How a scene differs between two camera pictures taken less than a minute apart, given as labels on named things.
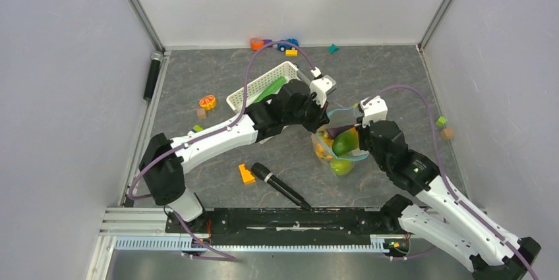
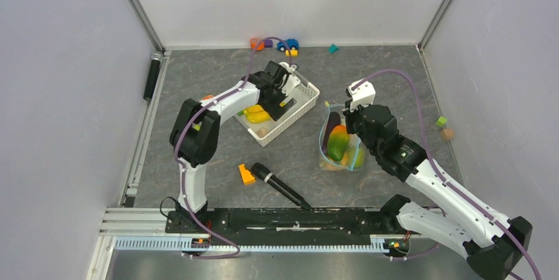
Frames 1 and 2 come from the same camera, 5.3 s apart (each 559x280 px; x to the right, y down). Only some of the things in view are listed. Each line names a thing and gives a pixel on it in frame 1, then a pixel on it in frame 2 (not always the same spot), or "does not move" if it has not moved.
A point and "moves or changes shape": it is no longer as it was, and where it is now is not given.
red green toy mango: [345, 141] moves or changes shape
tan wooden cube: [447, 134] does not move
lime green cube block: [440, 121] does not move
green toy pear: [341, 167] to [360, 158]
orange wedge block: [248, 178] does not move
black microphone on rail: [155, 59] does not move
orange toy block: [257, 43] does not move
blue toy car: [283, 47] does not move
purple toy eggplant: [332, 132] moves or changes shape
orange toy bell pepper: [324, 149] to [339, 165]
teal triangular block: [333, 49] does not move
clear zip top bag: [335, 143] moves or changes shape
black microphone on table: [262, 172] does not move
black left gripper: [320, 116] to [273, 110]
